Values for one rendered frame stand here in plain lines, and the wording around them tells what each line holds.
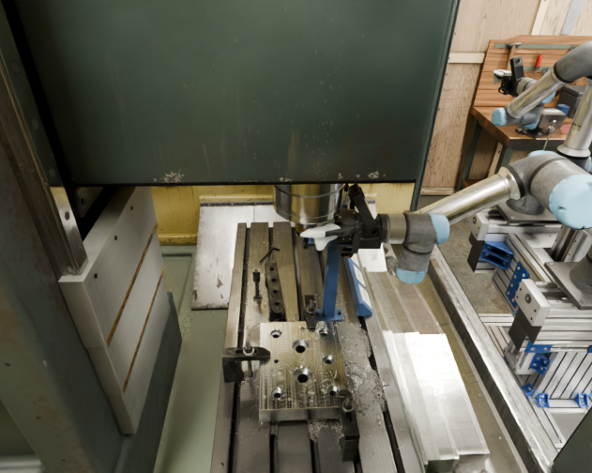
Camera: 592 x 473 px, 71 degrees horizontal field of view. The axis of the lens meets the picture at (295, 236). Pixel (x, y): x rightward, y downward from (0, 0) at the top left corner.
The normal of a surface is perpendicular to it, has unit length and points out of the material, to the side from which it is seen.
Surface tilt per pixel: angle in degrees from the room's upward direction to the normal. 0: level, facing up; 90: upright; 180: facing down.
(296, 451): 0
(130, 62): 90
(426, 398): 8
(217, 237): 24
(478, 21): 90
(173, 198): 90
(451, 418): 8
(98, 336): 90
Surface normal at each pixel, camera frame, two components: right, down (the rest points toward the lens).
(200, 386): 0.01, -0.83
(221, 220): 0.04, -0.52
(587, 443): -1.00, 0.02
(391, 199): 0.04, 0.56
